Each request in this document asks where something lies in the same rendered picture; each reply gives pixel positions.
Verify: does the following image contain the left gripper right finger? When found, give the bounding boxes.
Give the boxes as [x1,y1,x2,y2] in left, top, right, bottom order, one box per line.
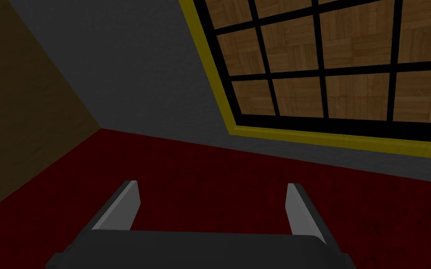
[285,183,341,256]

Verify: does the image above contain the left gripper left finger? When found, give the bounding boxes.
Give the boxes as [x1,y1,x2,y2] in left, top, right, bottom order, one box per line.
[90,180,141,232]

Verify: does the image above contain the yellow framed window black bars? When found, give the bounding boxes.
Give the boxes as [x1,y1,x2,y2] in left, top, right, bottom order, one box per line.
[178,0,431,161]

